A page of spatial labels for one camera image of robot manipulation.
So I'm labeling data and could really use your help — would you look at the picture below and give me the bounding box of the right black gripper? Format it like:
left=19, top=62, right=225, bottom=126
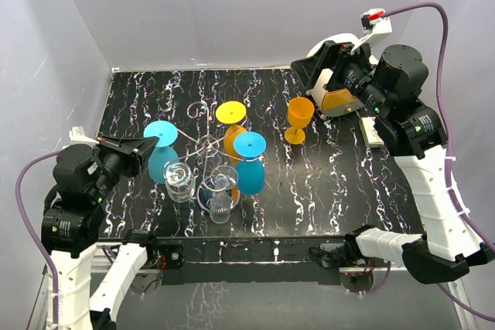
left=292, top=36, right=391, bottom=117

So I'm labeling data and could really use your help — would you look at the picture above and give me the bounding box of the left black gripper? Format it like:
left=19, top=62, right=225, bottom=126
left=89, top=133, right=160, bottom=200

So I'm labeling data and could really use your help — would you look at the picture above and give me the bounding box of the blue wine glass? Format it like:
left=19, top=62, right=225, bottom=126
left=144, top=121, right=179, bottom=184
left=234, top=131, right=267, bottom=196

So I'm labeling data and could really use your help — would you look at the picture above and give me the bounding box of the yellow wine glass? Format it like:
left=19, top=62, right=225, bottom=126
left=285, top=97, right=315, bottom=145
left=215, top=100, right=247, bottom=158

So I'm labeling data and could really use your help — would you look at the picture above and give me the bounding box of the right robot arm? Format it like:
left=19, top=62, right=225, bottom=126
left=291, top=41, right=494, bottom=284

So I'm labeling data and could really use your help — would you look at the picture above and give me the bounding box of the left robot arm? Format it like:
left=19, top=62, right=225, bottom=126
left=41, top=136, right=160, bottom=329

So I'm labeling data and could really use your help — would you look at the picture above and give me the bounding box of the clear wine glass left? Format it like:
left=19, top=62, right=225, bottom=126
left=163, top=160, right=195, bottom=202

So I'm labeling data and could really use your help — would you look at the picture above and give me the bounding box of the clear ribbed wine glass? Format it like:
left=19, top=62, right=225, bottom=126
left=205, top=165, right=238, bottom=224

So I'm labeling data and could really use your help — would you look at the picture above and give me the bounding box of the white and orange appliance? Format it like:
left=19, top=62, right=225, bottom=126
left=306, top=33, right=363, bottom=120

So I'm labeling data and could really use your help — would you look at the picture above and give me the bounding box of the black front base bar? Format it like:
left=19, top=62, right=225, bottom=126
left=155, top=236, right=343, bottom=285

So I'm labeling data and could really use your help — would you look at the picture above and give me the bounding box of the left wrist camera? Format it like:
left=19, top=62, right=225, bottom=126
left=69, top=126, right=98, bottom=148

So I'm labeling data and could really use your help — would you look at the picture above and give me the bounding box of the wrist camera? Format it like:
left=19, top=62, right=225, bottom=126
left=69, top=126, right=98, bottom=148
left=351, top=9, right=392, bottom=54

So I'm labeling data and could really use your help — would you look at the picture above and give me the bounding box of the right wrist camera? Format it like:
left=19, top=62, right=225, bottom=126
left=351, top=9, right=392, bottom=54

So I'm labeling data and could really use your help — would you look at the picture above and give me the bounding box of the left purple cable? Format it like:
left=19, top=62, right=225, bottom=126
left=15, top=150, right=65, bottom=327

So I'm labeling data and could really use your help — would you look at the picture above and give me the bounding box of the cream switch box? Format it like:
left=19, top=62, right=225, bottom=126
left=359, top=117, right=384, bottom=148

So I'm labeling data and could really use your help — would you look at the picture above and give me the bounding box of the chrome wire glass rack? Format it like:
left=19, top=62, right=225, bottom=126
left=195, top=115, right=249, bottom=216

